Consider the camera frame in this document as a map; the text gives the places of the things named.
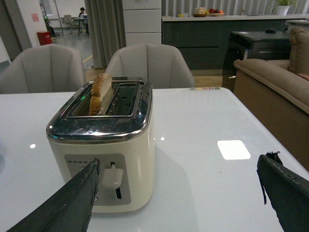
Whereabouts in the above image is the white potted plant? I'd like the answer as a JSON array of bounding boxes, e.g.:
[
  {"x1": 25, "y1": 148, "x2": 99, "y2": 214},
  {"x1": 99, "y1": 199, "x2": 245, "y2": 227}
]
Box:
[{"x1": 273, "y1": 0, "x2": 298, "y2": 16}]

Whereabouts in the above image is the grey upholstered chair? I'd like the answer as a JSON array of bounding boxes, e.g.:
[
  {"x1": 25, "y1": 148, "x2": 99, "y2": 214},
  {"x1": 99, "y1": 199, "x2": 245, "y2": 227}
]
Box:
[
  {"x1": 0, "y1": 43, "x2": 86, "y2": 94},
  {"x1": 105, "y1": 43, "x2": 195, "y2": 89}
]

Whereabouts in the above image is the right grey upholstered chair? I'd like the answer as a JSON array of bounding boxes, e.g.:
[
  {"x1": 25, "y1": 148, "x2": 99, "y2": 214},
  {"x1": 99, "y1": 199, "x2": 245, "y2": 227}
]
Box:
[{"x1": 105, "y1": 43, "x2": 195, "y2": 89}]

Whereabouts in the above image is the seated person in background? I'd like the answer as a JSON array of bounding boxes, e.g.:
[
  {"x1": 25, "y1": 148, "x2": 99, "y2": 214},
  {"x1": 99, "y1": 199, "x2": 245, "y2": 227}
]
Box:
[{"x1": 79, "y1": 7, "x2": 89, "y2": 34}]

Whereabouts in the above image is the black computer mouse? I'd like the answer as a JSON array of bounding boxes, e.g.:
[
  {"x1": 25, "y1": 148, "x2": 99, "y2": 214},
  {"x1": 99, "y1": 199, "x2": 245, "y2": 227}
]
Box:
[{"x1": 265, "y1": 29, "x2": 277, "y2": 34}]

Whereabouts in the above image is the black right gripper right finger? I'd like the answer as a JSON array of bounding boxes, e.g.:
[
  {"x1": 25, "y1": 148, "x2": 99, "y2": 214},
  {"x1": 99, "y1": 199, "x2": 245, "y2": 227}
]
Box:
[{"x1": 257, "y1": 151, "x2": 309, "y2": 232}]

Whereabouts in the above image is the woven basket on counter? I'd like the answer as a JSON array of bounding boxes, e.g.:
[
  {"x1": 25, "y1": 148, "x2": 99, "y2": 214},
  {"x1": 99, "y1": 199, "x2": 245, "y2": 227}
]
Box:
[{"x1": 193, "y1": 7, "x2": 209, "y2": 17}]

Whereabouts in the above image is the beige sofa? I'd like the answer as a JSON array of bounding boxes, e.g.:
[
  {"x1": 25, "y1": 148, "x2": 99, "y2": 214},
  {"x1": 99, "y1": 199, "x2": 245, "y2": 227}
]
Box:
[{"x1": 234, "y1": 27, "x2": 309, "y2": 169}]

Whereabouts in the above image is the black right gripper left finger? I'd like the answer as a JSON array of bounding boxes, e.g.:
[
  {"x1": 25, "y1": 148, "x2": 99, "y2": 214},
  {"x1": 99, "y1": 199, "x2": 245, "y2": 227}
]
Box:
[{"x1": 8, "y1": 159, "x2": 100, "y2": 232}]

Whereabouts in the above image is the grey curtain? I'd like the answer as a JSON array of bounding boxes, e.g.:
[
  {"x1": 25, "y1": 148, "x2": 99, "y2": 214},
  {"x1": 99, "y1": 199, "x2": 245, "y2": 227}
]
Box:
[{"x1": 85, "y1": 0, "x2": 126, "y2": 69}]

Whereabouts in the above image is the left grey upholstered chair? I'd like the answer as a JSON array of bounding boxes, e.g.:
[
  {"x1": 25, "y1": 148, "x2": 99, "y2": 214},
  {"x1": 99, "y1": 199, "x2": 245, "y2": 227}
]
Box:
[{"x1": 0, "y1": 43, "x2": 86, "y2": 94}]

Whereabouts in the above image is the fruit bowl on counter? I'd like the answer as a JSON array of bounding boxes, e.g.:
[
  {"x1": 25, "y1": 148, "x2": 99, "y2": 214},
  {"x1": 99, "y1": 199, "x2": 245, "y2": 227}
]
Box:
[{"x1": 209, "y1": 8, "x2": 225, "y2": 16}]

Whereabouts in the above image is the white drawer cabinet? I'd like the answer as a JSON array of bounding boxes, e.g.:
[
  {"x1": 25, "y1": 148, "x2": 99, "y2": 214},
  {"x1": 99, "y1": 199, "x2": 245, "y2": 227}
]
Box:
[{"x1": 122, "y1": 0, "x2": 162, "y2": 46}]

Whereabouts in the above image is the slice of brown bread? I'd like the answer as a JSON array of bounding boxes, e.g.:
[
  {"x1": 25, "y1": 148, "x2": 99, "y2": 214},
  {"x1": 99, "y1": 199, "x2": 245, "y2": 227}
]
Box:
[{"x1": 89, "y1": 73, "x2": 114, "y2": 116}]

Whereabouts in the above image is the dark grey counter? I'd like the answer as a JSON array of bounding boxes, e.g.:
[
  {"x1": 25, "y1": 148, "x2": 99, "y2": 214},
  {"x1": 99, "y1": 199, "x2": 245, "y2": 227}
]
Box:
[{"x1": 162, "y1": 14, "x2": 308, "y2": 72}]

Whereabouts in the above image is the cream two-slot toaster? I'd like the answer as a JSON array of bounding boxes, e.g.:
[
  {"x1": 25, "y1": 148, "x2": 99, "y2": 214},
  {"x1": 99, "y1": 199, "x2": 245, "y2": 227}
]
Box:
[{"x1": 46, "y1": 77, "x2": 155, "y2": 213}]

